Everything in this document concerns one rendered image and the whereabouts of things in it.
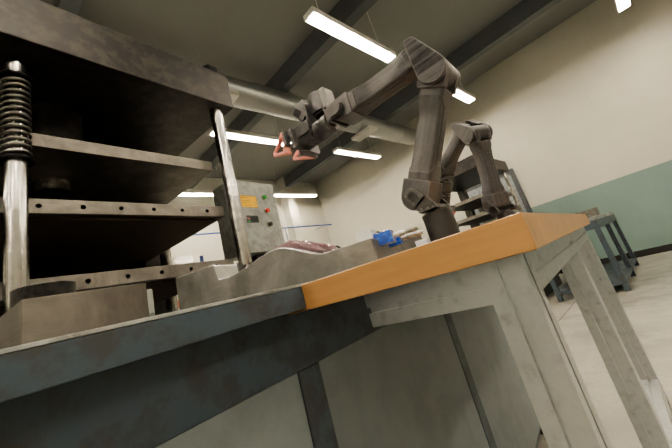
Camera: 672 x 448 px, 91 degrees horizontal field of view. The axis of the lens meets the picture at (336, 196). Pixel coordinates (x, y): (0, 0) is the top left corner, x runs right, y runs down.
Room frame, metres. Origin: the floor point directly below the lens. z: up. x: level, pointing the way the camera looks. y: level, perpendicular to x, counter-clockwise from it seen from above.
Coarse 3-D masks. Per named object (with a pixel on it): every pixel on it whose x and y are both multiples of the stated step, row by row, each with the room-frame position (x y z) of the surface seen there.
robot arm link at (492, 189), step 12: (480, 132) 1.13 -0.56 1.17; (468, 144) 1.17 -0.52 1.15; (480, 144) 1.13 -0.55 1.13; (480, 156) 1.15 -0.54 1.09; (492, 156) 1.16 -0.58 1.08; (480, 168) 1.17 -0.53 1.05; (492, 168) 1.16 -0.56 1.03; (492, 180) 1.16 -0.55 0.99; (492, 192) 1.16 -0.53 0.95; (504, 192) 1.17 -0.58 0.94; (504, 204) 1.18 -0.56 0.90
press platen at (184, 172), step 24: (48, 144) 0.97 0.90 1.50; (72, 144) 1.03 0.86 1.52; (96, 144) 1.09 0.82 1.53; (0, 168) 1.01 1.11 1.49; (48, 168) 1.09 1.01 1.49; (72, 168) 1.14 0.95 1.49; (96, 168) 1.18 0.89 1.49; (120, 168) 1.23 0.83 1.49; (144, 168) 1.29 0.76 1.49; (168, 168) 1.35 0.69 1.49; (192, 168) 1.41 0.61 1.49; (0, 192) 1.16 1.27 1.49; (72, 192) 1.32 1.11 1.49; (96, 192) 1.38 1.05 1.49; (120, 192) 1.45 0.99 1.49; (144, 192) 1.52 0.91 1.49; (168, 192) 1.60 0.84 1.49
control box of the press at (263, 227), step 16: (224, 192) 1.64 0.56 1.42; (240, 192) 1.65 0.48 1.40; (256, 192) 1.74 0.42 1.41; (272, 192) 1.85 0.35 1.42; (224, 208) 1.65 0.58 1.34; (256, 208) 1.72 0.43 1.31; (272, 208) 1.82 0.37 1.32; (224, 224) 1.66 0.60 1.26; (256, 224) 1.70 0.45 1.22; (272, 224) 1.78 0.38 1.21; (224, 240) 1.68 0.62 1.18; (256, 240) 1.69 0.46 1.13; (272, 240) 1.78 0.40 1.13; (224, 256) 1.69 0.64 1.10; (256, 256) 1.74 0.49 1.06
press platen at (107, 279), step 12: (180, 264) 1.28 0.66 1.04; (192, 264) 1.32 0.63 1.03; (204, 264) 1.36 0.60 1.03; (216, 264) 1.41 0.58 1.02; (228, 264) 1.46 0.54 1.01; (60, 276) 0.97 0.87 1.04; (72, 276) 0.99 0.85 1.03; (84, 276) 1.02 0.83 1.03; (96, 276) 1.04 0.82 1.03; (108, 276) 1.07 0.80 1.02; (120, 276) 1.10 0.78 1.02; (132, 276) 1.13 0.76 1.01; (144, 276) 1.16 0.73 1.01; (156, 276) 1.20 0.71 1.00; (168, 276) 1.23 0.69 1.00; (180, 276) 1.27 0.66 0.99; (0, 288) 0.86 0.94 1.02; (84, 288) 1.01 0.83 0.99; (96, 288) 1.05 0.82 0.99; (0, 300) 0.86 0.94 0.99
